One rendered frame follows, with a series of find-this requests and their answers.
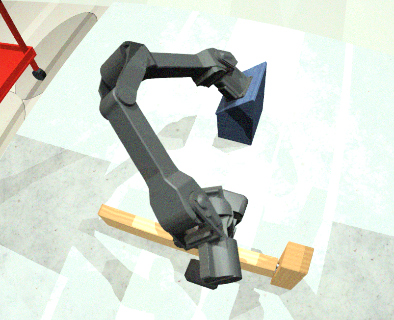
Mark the wooden rail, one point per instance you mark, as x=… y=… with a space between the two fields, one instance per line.
x=249 y=261

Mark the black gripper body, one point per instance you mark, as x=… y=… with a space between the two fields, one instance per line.
x=238 y=204

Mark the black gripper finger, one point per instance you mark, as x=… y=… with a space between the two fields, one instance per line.
x=239 y=219

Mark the wooden block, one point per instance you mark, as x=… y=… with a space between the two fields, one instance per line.
x=293 y=264

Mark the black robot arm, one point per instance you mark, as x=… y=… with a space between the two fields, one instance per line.
x=179 y=204

